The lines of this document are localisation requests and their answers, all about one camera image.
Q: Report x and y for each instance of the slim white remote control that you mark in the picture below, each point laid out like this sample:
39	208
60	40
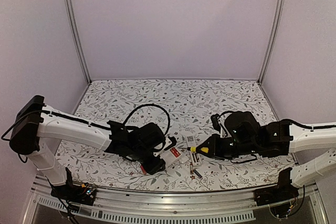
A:
195	157

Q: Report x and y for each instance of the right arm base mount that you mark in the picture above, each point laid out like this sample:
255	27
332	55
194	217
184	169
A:
284	197

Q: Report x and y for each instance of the right aluminium frame post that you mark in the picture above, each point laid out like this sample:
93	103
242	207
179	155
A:
272	39

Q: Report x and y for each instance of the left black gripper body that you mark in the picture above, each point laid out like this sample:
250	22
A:
151	169

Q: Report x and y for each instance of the white remote with display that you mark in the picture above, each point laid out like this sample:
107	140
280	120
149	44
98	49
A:
170	159

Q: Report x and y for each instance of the yellow pry tool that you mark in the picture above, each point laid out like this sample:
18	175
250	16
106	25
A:
194	149

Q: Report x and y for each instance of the left aluminium frame post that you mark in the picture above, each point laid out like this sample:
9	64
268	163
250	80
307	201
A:
76	40

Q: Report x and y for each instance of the front aluminium rail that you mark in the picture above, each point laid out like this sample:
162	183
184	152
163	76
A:
237	206

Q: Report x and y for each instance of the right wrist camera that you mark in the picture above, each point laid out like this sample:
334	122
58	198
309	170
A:
217	125

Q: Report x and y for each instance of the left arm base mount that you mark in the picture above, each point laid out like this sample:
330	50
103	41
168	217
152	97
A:
73	193

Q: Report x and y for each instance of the floral patterned table mat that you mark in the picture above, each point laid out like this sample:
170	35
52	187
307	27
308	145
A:
183	108

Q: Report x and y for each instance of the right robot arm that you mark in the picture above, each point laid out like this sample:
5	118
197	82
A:
241	135

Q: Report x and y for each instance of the aluminium frame post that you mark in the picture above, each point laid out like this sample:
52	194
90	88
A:
272	39
76	40

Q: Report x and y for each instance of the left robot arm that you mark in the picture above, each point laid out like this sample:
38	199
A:
36	120

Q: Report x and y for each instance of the red battery in display remote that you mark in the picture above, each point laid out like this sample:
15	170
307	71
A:
177	152

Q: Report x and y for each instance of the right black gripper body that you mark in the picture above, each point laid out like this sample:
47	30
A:
226	151

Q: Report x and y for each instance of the left purple AAA battery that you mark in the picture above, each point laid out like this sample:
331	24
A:
198	174

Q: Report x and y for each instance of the upper red AAA battery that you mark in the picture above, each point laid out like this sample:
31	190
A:
143	170

